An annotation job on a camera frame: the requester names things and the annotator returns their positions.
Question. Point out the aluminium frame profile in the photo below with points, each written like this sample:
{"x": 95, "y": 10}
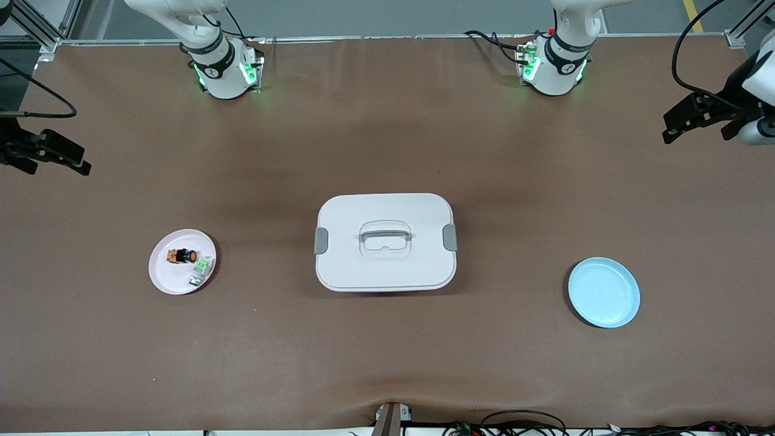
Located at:
{"x": 42, "y": 33}
{"x": 735, "y": 38}

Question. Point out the light blue round plate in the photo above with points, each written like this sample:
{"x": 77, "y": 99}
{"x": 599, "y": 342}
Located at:
{"x": 604, "y": 293}

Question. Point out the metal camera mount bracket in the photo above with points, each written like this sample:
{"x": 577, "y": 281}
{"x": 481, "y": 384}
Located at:
{"x": 390, "y": 421}

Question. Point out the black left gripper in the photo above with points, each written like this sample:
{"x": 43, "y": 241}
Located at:
{"x": 731, "y": 104}

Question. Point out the pink round plate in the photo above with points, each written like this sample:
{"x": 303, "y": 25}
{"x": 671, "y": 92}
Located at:
{"x": 172, "y": 275}

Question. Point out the green switch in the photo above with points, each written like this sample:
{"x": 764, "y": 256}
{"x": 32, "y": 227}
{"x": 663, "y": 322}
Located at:
{"x": 203, "y": 265}

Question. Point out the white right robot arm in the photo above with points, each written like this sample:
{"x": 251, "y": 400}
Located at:
{"x": 224, "y": 79}

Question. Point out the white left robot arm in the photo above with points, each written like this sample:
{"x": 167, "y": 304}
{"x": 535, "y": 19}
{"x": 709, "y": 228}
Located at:
{"x": 554, "y": 79}

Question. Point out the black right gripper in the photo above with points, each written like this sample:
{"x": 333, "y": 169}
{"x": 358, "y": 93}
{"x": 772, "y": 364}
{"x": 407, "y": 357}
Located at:
{"x": 11, "y": 147}

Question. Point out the white lidded storage box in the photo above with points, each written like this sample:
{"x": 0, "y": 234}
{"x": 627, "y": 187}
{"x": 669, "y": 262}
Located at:
{"x": 385, "y": 242}

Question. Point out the small grey switch part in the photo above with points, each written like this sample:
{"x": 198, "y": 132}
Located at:
{"x": 195, "y": 280}

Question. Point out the brown table mat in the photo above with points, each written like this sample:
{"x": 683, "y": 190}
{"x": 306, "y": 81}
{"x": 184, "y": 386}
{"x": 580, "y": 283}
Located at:
{"x": 387, "y": 363}

